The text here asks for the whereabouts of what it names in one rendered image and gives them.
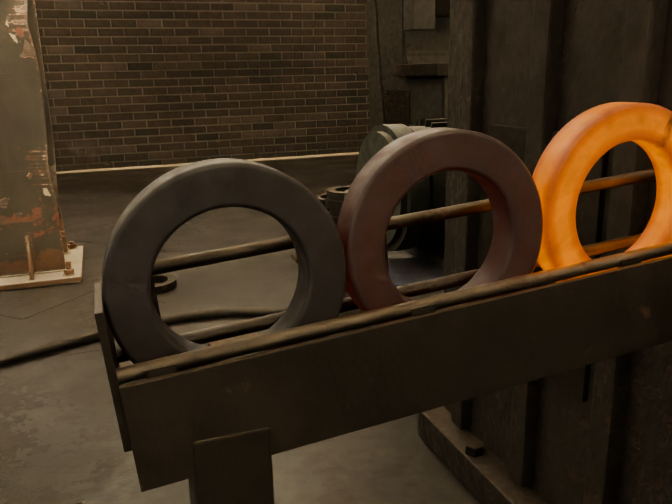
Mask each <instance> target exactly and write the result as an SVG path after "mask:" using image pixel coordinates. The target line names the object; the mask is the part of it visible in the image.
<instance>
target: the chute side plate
mask: <svg viewBox="0 0 672 504"><path fill-rule="evenodd" d="M670 341H672V255H671V256H667V257H662V258H658V259H654V260H650V261H645V262H641V263H637V264H633V265H629V266H624V267H620V268H616V269H611V270H607V271H603V272H599V273H594V274H590V275H586V276H582V277H578V278H573V279H569V280H565V281H561V282H556V283H552V284H548V285H544V286H539V287H535V288H531V289H527V290H522V291H518V292H514V293H510V294H505V295H501V296H497V297H493V298H489V299H484V300H480V301H476V302H472V303H467V304H463V305H459V306H455V307H450V308H446V309H442V310H438V311H434V312H429V313H425V314H421V315H417V316H412V317H408V318H404V319H400V320H395V321H391V322H387V323H383V324H378V325H374V326H370V327H366V328H361V329H357V330H353V331H349V332H344V333H340V334H336V335H332V336H327V337H323V338H319V339H315V340H311V341H306V342H302V343H298V344H294V345H289V346H285V347H281V348H277V349H272V350H268V351H264V352H260V353H255V354H251V355H247V356H243V357H238V358H234V359H230V360H226V361H222V362H217V363H213V364H209V365H205V366H200V367H196V368H192V369H188V370H183V371H179V372H175V373H171V374H167V375H162V376H158V377H154V378H150V379H145V380H141V381H137V382H133V383H128V384H124V385H120V386H119V391H120V396H121V400H122V405H123V410H124V414H125V419H126V424H127V428H128V433H129V438H130V443H131V447H132V452H133V457H134V461H135V466H136V471H137V475H138V480H139V485H140V490H141V492H144V491H148V490H151V489H155V488H158V487H162V486H165V485H169V484H172V483H176V482H179V481H183V480H186V479H190V478H193V477H195V475H194V464H193V453H192V443H193V442H195V441H199V440H204V439H209V438H214V437H219V436H224V435H229V434H234V433H239V432H244V431H249V430H254V429H260V428H265V427H269V428H270V436H271V454H272V455H274V454H277V453H281V452H284V451H288V450H291V449H295V448H298V447H302V446H305V445H309V444H312V443H316V442H319V441H323V440H326V439H330V438H333V437H337V436H340V435H344V434H347V433H351V432H354V431H358V430H361V429H365V428H368V427H372V426H375V425H379V424H382V423H386V422H389V421H393V420H396V419H400V418H403V417H407V416H410V415H414V414H417V413H421V412H424V411H428V410H431V409H435V408H438V407H442V406H445V405H449V404H452V403H456V402H459V401H463V400H466V399H470V398H473V397H477V396H480V395H484V394H487V393H491V392H494V391H498V390H501V389H505V388H508V387H512V386H515V385H519V384H522V383H526V382H529V381H533V380H536V379H540V378H543V377H547V376H550V375H554V374H557V373H561V372H564V371H568V370H571V369H575V368H578V367H582V366H585V365H589V364H592V363H596V362H600V361H603V360H607V359H610V358H614V357H617V356H621V355H624V354H628V353H631V352H635V351H638V350H642V349H645V348H649V347H652V346H656V345H659V344H663V343H666V342H670Z"/></svg>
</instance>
